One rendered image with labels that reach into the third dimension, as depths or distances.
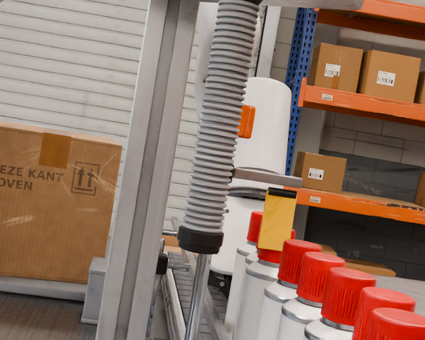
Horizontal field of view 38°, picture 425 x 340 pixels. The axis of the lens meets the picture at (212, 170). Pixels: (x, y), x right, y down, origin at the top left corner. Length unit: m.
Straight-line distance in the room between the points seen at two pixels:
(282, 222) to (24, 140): 0.67
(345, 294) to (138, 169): 0.23
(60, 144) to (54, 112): 3.92
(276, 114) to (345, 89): 3.69
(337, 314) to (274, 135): 0.41
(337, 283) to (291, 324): 0.07
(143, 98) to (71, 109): 4.50
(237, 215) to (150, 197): 0.23
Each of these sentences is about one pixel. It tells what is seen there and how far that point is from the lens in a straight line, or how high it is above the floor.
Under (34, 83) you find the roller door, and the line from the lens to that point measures 5.14.
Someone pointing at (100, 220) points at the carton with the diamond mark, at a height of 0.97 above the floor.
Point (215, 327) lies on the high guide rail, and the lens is 0.69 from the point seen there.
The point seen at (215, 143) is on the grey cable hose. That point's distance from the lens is 0.46.
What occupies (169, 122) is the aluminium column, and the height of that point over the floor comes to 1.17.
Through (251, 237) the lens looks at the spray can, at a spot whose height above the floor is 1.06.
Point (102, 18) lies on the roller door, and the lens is 5.10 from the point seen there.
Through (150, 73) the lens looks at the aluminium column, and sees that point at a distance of 0.57.
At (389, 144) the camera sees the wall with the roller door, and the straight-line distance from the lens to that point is 5.33.
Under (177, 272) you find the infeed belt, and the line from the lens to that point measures 1.28.
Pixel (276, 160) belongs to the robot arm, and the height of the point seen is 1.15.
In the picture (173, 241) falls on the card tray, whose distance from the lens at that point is 1.81.
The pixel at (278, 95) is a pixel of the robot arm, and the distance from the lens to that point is 0.83.
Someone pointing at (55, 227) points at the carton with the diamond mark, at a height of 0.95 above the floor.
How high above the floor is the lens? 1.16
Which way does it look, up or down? 3 degrees down
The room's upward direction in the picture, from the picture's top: 9 degrees clockwise
